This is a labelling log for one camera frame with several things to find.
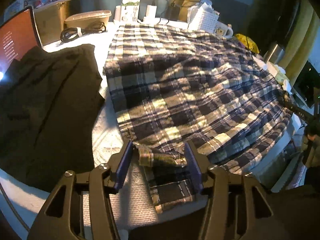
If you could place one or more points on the cardboard box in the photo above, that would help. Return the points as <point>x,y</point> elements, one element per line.
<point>50,21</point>

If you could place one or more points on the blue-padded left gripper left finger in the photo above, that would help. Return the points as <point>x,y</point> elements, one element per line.
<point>119,165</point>

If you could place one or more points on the white charger plug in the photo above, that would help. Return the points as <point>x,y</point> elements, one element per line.
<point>151,11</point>

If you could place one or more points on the white perforated basket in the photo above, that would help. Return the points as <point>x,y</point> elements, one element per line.
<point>202,17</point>

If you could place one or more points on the black power adapter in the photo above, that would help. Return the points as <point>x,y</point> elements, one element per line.
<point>172,12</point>

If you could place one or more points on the milk carton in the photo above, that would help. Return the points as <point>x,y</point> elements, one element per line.
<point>129,10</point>

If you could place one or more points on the yellow plastic bag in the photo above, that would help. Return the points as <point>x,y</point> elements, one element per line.
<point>248,43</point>

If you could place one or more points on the white bear mug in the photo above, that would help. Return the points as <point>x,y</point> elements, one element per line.
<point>223,30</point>

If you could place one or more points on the tissue box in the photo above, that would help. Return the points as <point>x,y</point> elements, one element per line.
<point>279,74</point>

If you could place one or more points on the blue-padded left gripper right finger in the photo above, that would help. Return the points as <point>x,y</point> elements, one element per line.
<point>197,165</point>

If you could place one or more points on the stainless steel thermos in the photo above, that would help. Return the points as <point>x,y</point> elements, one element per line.
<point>275,53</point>

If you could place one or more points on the brown lidded food container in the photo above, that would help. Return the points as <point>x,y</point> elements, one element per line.
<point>93,20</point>

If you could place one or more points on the laptop screen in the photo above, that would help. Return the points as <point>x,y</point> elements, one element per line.
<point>18,35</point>

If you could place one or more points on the plaid checkered pants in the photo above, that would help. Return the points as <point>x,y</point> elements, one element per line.
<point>170,86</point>

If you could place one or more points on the white power strip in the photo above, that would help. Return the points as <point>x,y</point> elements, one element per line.
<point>154,21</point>

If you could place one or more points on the black folded garment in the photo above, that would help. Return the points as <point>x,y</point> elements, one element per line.
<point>49,104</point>

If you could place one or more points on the white holder stand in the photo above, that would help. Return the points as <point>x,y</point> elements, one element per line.
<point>117,13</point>

